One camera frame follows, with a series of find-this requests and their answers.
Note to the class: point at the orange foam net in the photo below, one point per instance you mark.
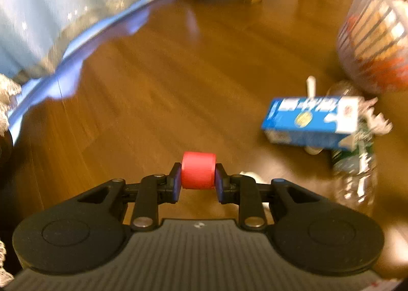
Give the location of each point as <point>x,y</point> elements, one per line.
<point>385,72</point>

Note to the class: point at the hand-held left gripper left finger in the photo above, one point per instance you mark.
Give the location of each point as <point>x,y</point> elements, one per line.
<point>176,182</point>

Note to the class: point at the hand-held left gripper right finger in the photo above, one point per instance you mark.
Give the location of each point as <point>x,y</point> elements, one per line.
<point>220,182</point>

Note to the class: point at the blue star curtain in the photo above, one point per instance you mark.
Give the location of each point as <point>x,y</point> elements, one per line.
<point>63,0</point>

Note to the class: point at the purple perforated plastic basket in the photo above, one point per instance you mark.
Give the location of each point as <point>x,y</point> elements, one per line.
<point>360,64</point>

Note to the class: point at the crumpled white tissue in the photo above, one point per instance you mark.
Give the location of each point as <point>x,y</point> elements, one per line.
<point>379,123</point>

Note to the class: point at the beige paper bag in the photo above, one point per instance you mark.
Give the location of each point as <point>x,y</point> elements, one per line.
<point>376,29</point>

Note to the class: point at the blue and white carton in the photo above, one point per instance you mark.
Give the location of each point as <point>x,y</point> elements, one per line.
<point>306,122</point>

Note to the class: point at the red bottle cap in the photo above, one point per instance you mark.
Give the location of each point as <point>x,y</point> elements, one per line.
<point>198,171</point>

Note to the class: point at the clear plastic water bottle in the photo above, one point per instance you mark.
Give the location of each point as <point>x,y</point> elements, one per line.
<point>353,166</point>

